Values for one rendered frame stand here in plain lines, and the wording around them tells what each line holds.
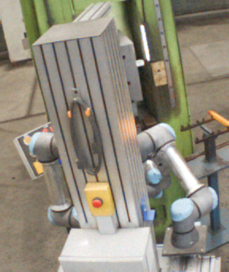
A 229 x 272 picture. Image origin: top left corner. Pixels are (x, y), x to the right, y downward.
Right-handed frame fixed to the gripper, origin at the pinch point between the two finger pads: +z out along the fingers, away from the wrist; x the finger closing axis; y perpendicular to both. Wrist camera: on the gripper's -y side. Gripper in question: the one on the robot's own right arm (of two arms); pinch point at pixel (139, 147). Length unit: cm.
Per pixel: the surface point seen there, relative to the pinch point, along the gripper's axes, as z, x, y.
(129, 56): 31, 9, -49
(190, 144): 45, 45, 34
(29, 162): 7, -68, -5
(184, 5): 601, 231, 62
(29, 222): 94, -96, 99
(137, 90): 30.6, 9.9, -24.4
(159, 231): 26, 8, 91
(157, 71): 43, 28, -29
